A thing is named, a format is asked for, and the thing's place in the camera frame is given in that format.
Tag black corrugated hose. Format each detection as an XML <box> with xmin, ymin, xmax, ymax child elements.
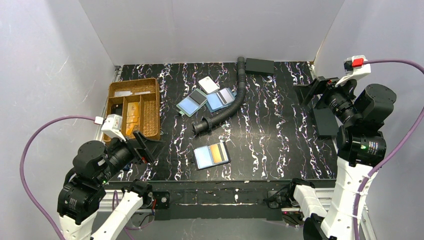
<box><xmin>192</xmin><ymin>56</ymin><xmax>248</xmax><ymax>135</ymax></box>

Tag gold cards in tray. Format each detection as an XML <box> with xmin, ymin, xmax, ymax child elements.
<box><xmin>125</xmin><ymin>102</ymin><xmax>140</xmax><ymax>136</ymax></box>

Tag black box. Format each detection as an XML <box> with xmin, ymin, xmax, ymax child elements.
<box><xmin>245</xmin><ymin>58</ymin><xmax>275</xmax><ymax>76</ymax></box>
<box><xmin>311</xmin><ymin>108</ymin><xmax>339</xmax><ymax>139</ymax></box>

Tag black box at right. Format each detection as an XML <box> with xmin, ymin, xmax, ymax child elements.
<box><xmin>311</xmin><ymin>108</ymin><xmax>339</xmax><ymax>139</ymax></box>

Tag green card holder open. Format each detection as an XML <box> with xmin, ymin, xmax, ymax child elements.
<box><xmin>176</xmin><ymin>88</ymin><xmax>207</xmax><ymax>117</ymax></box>

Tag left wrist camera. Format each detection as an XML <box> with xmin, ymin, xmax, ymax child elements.
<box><xmin>94</xmin><ymin>114</ymin><xmax>127</xmax><ymax>142</ymax></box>

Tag black box at back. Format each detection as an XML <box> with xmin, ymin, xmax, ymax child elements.
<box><xmin>245</xmin><ymin>58</ymin><xmax>275</xmax><ymax>76</ymax></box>

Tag white card in tray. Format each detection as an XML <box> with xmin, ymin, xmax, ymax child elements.
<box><xmin>113</xmin><ymin>90</ymin><xmax>151</xmax><ymax>97</ymax></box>

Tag woven wicker tray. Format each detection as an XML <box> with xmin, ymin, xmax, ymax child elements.
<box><xmin>105</xmin><ymin>78</ymin><xmax>161</xmax><ymax>140</ymax></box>

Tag white card case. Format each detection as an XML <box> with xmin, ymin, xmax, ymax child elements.
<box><xmin>198</xmin><ymin>76</ymin><xmax>220</xmax><ymax>95</ymax></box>

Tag black card in tray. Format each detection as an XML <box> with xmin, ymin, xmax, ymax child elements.
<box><xmin>110</xmin><ymin>103</ymin><xmax>123</xmax><ymax>116</ymax></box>

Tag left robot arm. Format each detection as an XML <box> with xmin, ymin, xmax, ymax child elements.
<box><xmin>57</xmin><ymin>114</ymin><xmax>165</xmax><ymax>240</ymax></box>

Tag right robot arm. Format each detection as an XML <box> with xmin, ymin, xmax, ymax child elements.
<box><xmin>286</xmin><ymin>76</ymin><xmax>397</xmax><ymax>240</ymax></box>

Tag blue card holder open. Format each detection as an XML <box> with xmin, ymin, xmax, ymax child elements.
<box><xmin>206</xmin><ymin>87</ymin><xmax>237</xmax><ymax>113</ymax></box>

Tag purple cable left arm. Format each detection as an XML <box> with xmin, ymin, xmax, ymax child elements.
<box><xmin>19</xmin><ymin>115</ymin><xmax>153</xmax><ymax>240</ymax></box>

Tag gold card in holder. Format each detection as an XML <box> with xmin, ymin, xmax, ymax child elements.
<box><xmin>209</xmin><ymin>142</ymin><xmax>228</xmax><ymax>164</ymax></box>

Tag aluminium frame rail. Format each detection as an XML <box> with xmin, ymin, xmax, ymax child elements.
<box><xmin>61</xmin><ymin>188</ymin><xmax>377</xmax><ymax>240</ymax></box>

